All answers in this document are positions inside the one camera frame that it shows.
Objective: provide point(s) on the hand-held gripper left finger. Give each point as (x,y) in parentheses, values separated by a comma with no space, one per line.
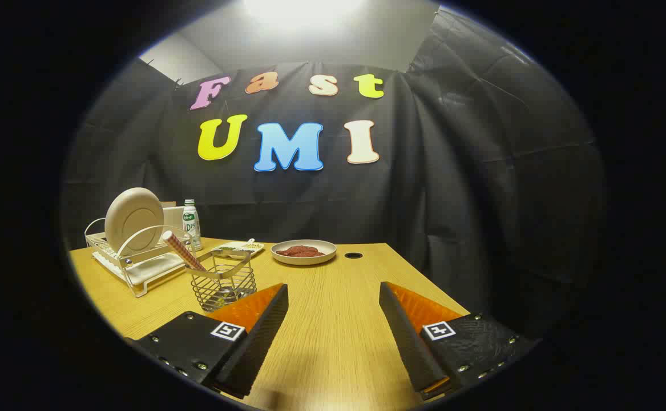
(264,331)

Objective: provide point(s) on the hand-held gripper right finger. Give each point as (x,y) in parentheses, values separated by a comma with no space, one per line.
(407,337)

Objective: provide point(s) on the beige round plate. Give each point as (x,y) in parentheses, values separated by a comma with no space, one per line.
(133,220)

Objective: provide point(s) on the beige plate with patties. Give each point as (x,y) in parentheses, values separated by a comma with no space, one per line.
(310,260)

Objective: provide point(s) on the brown meat patty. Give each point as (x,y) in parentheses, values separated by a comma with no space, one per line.
(313,251)
(286,251)

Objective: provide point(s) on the white divided snack tray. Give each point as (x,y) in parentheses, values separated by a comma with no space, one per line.
(241,247)

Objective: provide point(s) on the white green-label drink bottle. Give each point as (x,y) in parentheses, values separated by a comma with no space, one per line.
(192,225)

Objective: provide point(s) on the white toaster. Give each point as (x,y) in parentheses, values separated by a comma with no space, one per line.
(173,220)

